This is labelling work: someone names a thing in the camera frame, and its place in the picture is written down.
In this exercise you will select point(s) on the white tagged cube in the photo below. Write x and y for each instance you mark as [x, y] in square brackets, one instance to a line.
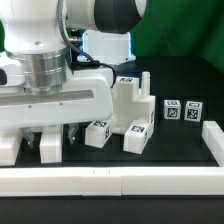
[193, 111]
[172, 109]

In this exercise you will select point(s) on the white tagged cube right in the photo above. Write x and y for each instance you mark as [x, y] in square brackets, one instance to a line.
[193, 111]

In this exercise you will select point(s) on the white rail barrier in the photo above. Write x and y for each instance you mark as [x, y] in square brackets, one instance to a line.
[115, 181]
[213, 136]

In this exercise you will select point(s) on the white chair seat block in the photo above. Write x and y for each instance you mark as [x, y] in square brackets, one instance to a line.
[132, 101]

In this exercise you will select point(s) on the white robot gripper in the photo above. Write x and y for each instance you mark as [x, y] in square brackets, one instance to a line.
[86, 96]

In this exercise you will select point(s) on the white front rail barrier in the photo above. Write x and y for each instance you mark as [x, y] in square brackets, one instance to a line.
[115, 181]

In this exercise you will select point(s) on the white chair back frame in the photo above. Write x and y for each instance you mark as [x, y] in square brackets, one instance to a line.
[48, 139]

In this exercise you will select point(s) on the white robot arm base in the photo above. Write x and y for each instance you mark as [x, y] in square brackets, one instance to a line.
[108, 48]

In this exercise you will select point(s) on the white right rail barrier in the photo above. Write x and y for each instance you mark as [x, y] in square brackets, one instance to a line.
[213, 136]

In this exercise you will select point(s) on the white tagged cube left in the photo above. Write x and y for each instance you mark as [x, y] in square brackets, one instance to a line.
[172, 109]

